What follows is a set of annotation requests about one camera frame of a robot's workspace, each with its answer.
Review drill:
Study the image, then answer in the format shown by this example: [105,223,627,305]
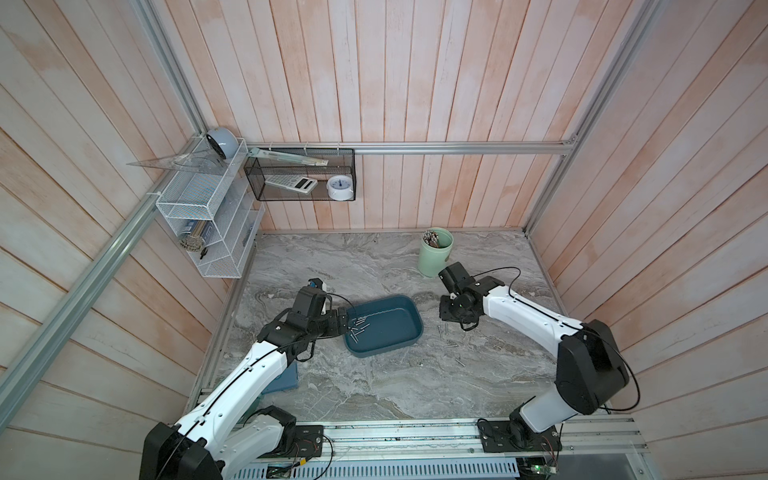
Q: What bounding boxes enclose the teal plastic storage tray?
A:
[344,295,424,358]

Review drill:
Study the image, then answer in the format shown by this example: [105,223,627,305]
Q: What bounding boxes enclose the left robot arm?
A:
[139,278,349,479]

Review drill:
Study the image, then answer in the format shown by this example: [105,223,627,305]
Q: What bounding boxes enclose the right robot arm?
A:
[438,262,638,453]

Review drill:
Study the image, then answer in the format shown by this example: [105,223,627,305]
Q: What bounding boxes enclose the removed screws on table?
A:
[436,339,466,368]

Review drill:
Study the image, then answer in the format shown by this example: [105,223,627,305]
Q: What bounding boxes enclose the pile of silver screws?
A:
[347,316,369,344]

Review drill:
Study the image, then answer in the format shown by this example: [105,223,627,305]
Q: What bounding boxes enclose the screws in green cup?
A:
[422,230,443,249]

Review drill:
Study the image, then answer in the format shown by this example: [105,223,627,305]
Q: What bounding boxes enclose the mint green cup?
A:
[417,227,454,278]

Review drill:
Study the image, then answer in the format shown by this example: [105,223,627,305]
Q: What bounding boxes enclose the white tape roll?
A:
[326,175,355,202]

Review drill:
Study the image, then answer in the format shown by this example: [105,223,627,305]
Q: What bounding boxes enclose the white calculator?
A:
[264,175,318,195]

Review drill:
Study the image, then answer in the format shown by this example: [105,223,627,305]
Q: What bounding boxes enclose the metal roll in rack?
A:
[178,220,212,252]

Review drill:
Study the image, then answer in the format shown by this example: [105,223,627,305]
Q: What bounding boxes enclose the green ruler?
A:
[248,147,329,167]

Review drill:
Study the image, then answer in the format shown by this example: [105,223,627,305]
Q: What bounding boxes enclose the clear triangle ruler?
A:
[130,150,228,175]

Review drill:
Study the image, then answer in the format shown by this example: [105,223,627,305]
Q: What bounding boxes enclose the grey round alarm clock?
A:
[206,127,239,161]

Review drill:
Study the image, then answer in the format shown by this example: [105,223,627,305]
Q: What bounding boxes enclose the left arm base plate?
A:
[241,424,325,461]

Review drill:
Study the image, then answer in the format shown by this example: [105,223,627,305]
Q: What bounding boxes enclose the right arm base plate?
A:
[475,418,562,453]

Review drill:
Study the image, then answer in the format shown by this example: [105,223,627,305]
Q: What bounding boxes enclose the aluminium front rail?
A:
[152,415,649,466]

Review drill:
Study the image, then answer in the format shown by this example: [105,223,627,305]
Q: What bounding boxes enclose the white wire shelf rack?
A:
[156,137,264,279]

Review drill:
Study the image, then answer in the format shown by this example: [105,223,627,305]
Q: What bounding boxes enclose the black mesh wall basket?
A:
[244,147,358,202]

